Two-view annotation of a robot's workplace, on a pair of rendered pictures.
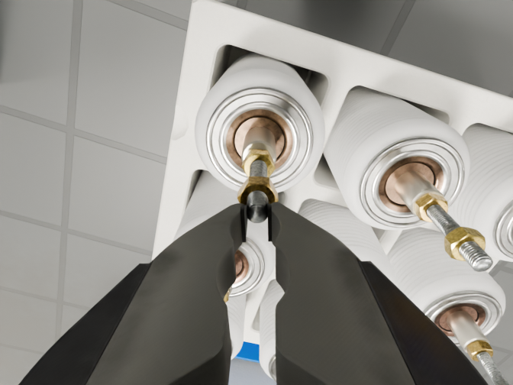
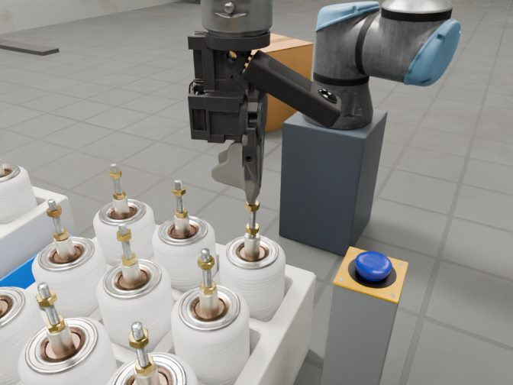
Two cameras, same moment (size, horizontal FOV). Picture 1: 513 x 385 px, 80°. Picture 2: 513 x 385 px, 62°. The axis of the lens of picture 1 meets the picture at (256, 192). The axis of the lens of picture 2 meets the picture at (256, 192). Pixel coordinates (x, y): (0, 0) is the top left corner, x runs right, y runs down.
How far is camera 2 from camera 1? 0.50 m
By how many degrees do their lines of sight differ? 58
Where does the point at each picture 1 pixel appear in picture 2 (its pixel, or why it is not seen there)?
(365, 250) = (162, 292)
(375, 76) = (265, 344)
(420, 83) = (256, 369)
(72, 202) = not seen: hidden behind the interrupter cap
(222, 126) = (263, 241)
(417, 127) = (245, 312)
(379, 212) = (195, 292)
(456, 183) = (204, 327)
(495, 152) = not seen: outside the picture
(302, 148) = (245, 264)
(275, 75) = (282, 263)
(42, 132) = not seen: hidden behind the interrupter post
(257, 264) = (178, 242)
